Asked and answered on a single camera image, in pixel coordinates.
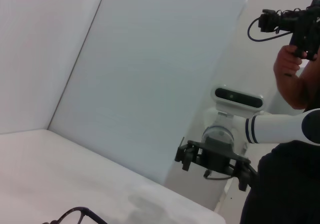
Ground black round glasses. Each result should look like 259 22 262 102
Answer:
41 206 109 224

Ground person's black trousers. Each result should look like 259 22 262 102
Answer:
240 140 320 224

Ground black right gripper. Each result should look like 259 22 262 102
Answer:
174 136 258 192

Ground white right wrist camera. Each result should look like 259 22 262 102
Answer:
210 85 265 116

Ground person's bare hand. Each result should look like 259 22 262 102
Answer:
273 44 308 78

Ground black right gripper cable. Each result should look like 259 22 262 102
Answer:
203 168 238 180

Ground black handheld teleoperation controller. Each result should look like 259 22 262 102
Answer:
258 0 320 61

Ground dark blue controller cable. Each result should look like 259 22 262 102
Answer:
247 17 295 42

